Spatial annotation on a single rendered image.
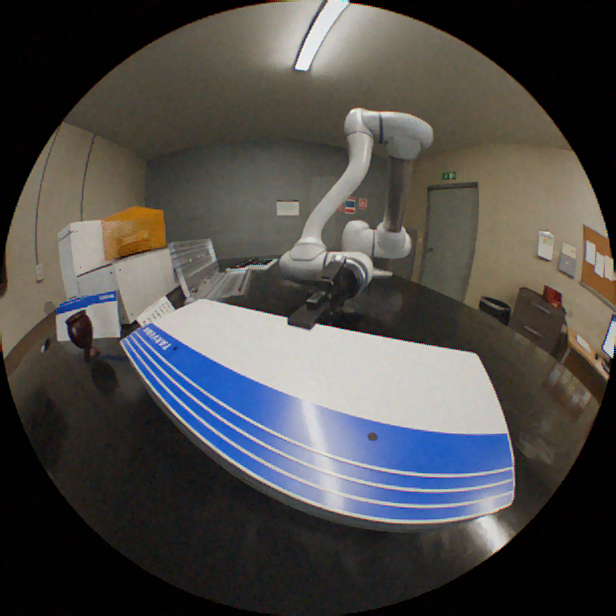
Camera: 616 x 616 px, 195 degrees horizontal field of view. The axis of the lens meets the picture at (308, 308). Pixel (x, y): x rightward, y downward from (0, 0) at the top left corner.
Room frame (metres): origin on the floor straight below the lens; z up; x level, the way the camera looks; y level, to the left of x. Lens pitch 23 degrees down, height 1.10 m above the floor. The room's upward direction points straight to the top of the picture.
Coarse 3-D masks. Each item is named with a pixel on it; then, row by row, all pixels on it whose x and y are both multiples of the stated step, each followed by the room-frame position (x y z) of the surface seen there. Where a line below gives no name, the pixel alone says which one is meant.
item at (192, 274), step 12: (192, 240) 0.64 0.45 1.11; (204, 240) 0.79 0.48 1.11; (180, 252) 0.50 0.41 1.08; (192, 252) 0.63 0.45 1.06; (204, 252) 0.78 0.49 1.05; (180, 264) 0.48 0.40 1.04; (192, 264) 0.59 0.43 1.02; (204, 264) 0.72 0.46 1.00; (216, 264) 0.87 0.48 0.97; (180, 276) 0.47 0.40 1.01; (192, 276) 0.54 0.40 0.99; (204, 276) 0.65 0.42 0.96; (192, 288) 0.51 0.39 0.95
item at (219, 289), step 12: (216, 276) 0.82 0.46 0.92; (228, 276) 0.80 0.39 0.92; (240, 276) 0.79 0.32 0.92; (204, 288) 0.61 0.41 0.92; (216, 288) 0.61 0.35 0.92; (228, 288) 0.60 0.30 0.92; (192, 300) 0.48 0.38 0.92; (216, 300) 0.49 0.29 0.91; (228, 300) 0.50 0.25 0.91; (240, 300) 0.51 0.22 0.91
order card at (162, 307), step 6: (162, 300) 0.39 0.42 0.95; (150, 306) 0.33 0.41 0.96; (156, 306) 0.35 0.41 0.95; (162, 306) 0.38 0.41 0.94; (168, 306) 0.40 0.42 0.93; (144, 312) 0.30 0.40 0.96; (150, 312) 0.32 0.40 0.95; (156, 312) 0.34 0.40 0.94; (162, 312) 0.36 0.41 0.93; (168, 312) 0.39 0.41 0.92; (138, 318) 0.27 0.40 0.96; (144, 318) 0.29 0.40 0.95; (150, 318) 0.31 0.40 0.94; (156, 318) 0.33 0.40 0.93; (144, 324) 0.28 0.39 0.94
